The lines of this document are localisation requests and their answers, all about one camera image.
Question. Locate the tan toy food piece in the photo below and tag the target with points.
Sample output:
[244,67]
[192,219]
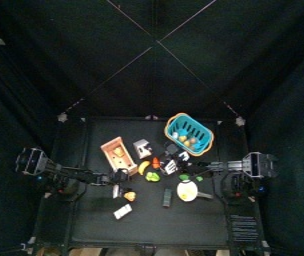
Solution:
[193,140]

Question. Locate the dark grey toy block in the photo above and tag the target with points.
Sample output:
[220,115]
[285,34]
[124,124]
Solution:
[167,197]

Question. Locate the white small box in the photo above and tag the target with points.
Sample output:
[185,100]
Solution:
[122,211]

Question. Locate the orange yellow toy fruit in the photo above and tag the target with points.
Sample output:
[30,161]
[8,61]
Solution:
[129,196]

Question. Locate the white toy egg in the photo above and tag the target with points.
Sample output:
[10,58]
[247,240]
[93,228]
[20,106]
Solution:
[175,135]

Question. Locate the green toy vegetable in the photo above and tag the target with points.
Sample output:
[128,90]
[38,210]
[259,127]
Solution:
[184,177]

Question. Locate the white text label sticker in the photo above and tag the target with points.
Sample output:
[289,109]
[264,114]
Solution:
[243,228]

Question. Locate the silver toy toaster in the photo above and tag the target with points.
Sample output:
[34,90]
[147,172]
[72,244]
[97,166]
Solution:
[141,148]

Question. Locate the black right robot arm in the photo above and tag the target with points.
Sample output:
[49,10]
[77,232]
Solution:
[252,164]

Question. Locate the yellow toy banana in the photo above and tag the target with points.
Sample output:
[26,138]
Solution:
[144,167]

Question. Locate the orange toy carrot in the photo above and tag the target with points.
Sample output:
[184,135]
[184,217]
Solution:
[156,162]

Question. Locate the toy pan with fried egg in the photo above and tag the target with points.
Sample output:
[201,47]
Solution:
[187,191]

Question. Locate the yellow toy food piece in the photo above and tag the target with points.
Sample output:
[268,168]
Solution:
[183,138]
[187,143]

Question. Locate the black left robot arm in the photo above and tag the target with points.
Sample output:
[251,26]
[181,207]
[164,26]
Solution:
[48,165]

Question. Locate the teal basket with orange rim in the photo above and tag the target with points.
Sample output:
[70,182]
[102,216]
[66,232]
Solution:
[188,134]

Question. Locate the white flat card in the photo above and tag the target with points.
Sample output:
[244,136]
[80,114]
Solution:
[114,191]

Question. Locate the small green toy piece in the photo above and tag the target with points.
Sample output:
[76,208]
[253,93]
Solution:
[199,178]

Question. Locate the yellow block in wooden box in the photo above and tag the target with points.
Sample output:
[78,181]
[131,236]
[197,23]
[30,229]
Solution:
[117,151]

